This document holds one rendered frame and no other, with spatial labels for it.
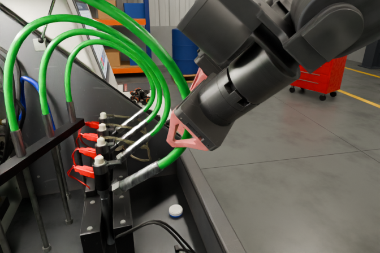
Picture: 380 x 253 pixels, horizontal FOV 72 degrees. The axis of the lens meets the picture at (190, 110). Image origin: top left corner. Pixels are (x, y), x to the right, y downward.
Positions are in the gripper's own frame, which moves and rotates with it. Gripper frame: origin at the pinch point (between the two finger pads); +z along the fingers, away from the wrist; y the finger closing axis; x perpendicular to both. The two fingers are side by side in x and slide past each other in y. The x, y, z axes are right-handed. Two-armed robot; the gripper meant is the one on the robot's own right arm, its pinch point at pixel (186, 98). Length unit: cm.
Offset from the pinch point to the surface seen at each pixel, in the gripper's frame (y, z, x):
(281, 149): -156, 14, -193
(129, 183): -0.2, 12.9, 15.0
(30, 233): 2, 57, -4
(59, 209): -1, 55, -13
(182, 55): -39, 54, -473
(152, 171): -1.1, 8.3, 15.6
